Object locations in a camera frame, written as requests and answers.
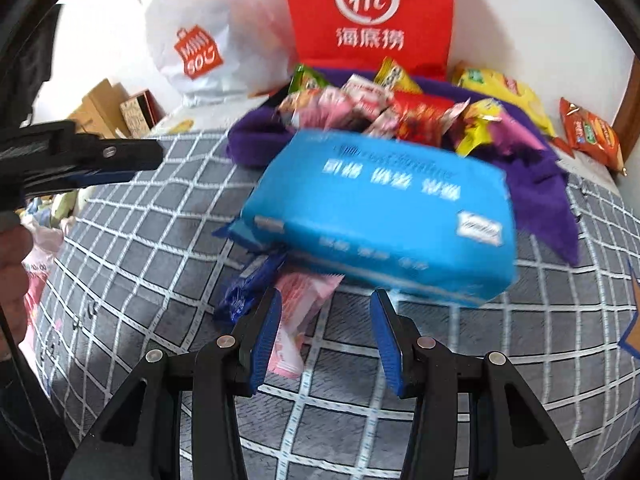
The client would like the blue tissue pack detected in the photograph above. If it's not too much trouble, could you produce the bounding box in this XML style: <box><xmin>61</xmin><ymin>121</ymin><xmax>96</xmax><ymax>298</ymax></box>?
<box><xmin>219</xmin><ymin>130</ymin><xmax>516</xmax><ymax>307</ymax></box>

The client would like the wooden bed headboard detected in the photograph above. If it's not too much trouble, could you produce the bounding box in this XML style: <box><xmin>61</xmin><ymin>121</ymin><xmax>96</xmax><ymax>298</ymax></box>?
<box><xmin>68</xmin><ymin>79</ymin><xmax>131</xmax><ymax>140</ymax></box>

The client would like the yellow Lays chips bag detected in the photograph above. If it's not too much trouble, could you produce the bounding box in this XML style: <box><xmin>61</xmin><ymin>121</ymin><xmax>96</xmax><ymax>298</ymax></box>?
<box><xmin>450</xmin><ymin>62</ymin><xmax>556</xmax><ymax>139</ymax></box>

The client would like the blue snack packet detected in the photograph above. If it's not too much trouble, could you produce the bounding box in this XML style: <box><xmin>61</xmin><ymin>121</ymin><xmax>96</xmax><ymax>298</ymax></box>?
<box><xmin>214</xmin><ymin>250</ymin><xmax>286</xmax><ymax>324</ymax></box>

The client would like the white Miniso plastic bag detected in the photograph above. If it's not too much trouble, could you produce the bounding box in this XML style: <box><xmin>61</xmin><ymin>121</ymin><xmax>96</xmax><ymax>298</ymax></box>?
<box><xmin>138</xmin><ymin>0</ymin><xmax>298</xmax><ymax>105</ymax></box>

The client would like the green chicken snack bag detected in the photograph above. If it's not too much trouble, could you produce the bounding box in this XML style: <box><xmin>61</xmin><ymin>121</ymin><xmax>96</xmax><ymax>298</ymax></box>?
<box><xmin>288</xmin><ymin>64</ymin><xmax>331</xmax><ymax>96</ymax></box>

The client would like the brown wooden door frame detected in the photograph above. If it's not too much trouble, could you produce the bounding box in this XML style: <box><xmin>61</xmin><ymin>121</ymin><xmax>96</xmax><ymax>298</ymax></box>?
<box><xmin>613</xmin><ymin>58</ymin><xmax>640</xmax><ymax>160</ymax></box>

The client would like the pale pink snack packet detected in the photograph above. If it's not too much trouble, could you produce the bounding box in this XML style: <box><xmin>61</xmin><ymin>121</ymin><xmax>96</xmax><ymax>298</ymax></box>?
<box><xmin>268</xmin><ymin>269</ymin><xmax>344</xmax><ymax>379</ymax></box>

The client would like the person left hand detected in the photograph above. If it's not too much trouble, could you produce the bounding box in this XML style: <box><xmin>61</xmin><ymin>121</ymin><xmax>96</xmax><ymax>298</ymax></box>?
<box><xmin>0</xmin><ymin>224</ymin><xmax>32</xmax><ymax>344</ymax></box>

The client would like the red festive snack packet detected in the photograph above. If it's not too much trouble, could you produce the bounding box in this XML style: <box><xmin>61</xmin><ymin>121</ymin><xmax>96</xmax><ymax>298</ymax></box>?
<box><xmin>392</xmin><ymin>91</ymin><xmax>471</xmax><ymax>148</ymax></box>

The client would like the grey checkered tablecloth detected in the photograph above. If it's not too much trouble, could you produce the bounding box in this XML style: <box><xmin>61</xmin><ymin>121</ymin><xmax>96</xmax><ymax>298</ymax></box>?
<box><xmin>35</xmin><ymin>130</ymin><xmax>639</xmax><ymax>479</ymax></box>

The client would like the pink yellow chips bag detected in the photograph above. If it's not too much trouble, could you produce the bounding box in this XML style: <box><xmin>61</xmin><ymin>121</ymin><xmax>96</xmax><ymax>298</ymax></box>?
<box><xmin>448</xmin><ymin>98</ymin><xmax>546</xmax><ymax>157</ymax></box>

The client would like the red Haidilao paper bag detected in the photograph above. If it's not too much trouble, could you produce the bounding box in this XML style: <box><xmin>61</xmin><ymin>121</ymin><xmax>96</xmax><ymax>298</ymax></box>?
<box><xmin>288</xmin><ymin>0</ymin><xmax>454</xmax><ymax>79</ymax></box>

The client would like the brown patterned book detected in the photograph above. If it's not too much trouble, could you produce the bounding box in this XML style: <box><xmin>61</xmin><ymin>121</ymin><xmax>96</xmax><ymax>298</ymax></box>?
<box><xmin>119</xmin><ymin>90</ymin><xmax>164</xmax><ymax>139</ymax></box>

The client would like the pink triangular snack bag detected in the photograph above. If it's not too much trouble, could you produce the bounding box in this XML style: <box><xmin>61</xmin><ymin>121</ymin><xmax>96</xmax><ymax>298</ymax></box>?
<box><xmin>277</xmin><ymin>87</ymin><xmax>372</xmax><ymax>132</ymax></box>

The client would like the orange Lays chips bag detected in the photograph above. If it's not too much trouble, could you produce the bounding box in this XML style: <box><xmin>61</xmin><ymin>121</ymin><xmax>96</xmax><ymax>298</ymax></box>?
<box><xmin>559</xmin><ymin>98</ymin><xmax>627</xmax><ymax>176</ymax></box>

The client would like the yellow triangular snack bag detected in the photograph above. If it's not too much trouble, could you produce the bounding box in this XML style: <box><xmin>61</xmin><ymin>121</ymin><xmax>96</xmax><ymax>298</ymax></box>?
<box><xmin>373</xmin><ymin>58</ymin><xmax>422</xmax><ymax>94</ymax></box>

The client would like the purple towel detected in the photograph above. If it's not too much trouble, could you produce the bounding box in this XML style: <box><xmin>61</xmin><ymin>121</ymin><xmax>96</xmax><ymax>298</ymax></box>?
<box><xmin>227</xmin><ymin>70</ymin><xmax>579</xmax><ymax>266</ymax></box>

